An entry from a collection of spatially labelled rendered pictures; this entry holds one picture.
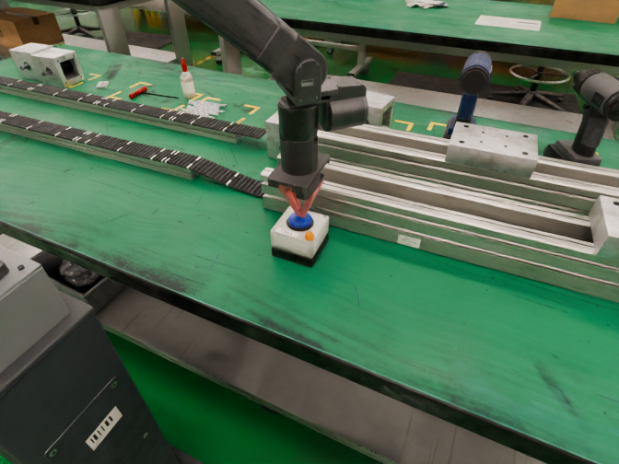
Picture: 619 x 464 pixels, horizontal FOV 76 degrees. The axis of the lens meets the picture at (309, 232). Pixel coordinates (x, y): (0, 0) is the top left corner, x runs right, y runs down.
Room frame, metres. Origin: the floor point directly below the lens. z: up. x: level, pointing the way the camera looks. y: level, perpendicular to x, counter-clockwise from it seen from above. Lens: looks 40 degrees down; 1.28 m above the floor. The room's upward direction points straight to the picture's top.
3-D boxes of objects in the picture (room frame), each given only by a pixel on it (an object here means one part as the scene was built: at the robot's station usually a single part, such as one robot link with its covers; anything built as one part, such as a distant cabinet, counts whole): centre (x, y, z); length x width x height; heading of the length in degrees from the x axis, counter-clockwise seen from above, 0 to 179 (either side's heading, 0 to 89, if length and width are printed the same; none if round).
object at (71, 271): (0.97, 0.79, 0.27); 0.31 x 0.21 x 0.10; 63
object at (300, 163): (0.54, 0.02, 0.97); 0.10 x 0.07 x 0.07; 157
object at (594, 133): (0.82, -0.60, 0.89); 0.20 x 0.08 x 0.22; 179
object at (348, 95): (0.55, -0.02, 1.07); 0.12 x 0.09 x 0.12; 112
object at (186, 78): (1.25, 0.38, 0.84); 0.04 x 0.04 x 0.12
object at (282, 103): (0.54, 0.01, 1.03); 0.07 x 0.06 x 0.07; 112
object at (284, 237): (0.54, 0.01, 0.81); 0.10 x 0.08 x 0.06; 157
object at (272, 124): (0.88, 0.05, 0.83); 0.12 x 0.09 x 0.10; 157
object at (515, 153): (0.72, -0.37, 0.87); 0.16 x 0.11 x 0.07; 67
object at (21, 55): (1.43, 0.96, 0.83); 0.11 x 0.10 x 0.10; 160
